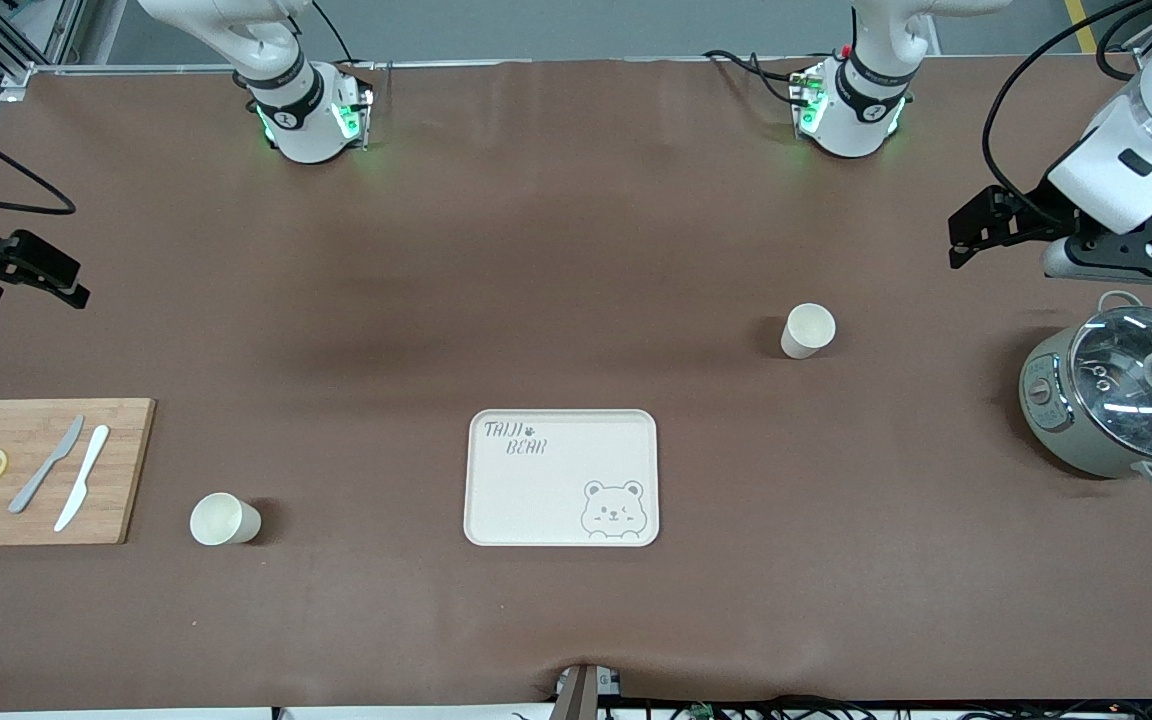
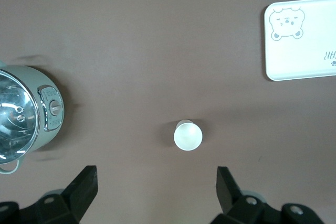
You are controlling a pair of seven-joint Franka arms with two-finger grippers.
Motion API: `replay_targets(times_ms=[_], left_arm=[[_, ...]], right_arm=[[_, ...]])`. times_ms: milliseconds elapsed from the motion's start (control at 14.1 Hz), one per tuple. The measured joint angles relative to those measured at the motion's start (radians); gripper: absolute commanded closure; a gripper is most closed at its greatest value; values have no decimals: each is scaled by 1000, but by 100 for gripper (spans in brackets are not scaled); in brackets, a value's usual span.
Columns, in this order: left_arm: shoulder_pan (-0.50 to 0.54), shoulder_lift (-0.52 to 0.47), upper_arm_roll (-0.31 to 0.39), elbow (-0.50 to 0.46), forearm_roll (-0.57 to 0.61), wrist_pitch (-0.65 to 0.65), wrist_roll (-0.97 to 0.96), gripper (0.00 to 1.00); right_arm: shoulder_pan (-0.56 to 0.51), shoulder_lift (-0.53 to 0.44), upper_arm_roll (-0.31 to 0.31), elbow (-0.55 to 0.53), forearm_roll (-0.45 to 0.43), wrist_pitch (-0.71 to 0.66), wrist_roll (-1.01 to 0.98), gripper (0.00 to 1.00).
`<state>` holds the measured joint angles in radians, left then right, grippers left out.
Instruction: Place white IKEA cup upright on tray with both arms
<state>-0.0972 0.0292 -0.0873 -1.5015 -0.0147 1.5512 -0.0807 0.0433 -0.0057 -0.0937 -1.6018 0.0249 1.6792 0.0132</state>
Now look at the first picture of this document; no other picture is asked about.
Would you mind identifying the beige bear print tray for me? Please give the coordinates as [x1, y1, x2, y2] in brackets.
[463, 408, 660, 548]

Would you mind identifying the grey-green electric cooking pot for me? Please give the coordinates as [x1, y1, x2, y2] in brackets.
[1018, 290, 1152, 491]

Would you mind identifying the grey plastic knife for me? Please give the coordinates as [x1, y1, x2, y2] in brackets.
[8, 414, 86, 515]

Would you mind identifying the bamboo cutting board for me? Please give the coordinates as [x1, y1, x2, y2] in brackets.
[0, 398, 157, 547]

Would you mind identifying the white plastic knife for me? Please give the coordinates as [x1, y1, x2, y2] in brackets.
[53, 424, 111, 533]

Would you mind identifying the brown table cover mat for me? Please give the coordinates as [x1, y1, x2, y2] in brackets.
[0, 56, 1152, 715]

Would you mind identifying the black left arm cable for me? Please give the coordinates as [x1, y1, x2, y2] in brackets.
[982, 0, 1152, 226]

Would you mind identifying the black looped cable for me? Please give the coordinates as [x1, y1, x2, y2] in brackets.
[1094, 0, 1152, 83]

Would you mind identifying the aluminium frame profile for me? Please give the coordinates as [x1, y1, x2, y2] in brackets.
[0, 0, 129, 93]

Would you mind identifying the black base cable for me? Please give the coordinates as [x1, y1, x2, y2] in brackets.
[310, 0, 359, 69]
[702, 48, 819, 107]

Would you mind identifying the grey table edge bracket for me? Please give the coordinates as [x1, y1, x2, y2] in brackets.
[554, 662, 625, 720]

